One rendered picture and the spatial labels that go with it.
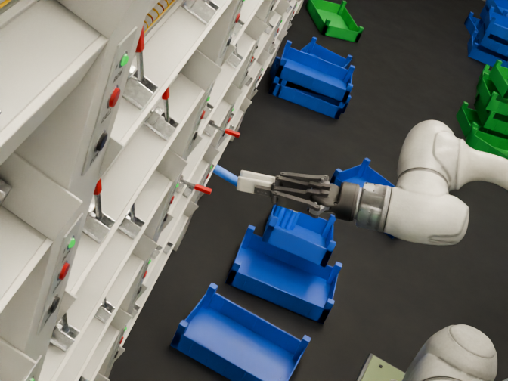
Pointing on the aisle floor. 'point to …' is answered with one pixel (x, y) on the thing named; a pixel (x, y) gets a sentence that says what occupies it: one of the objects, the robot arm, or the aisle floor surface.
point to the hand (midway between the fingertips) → (255, 183)
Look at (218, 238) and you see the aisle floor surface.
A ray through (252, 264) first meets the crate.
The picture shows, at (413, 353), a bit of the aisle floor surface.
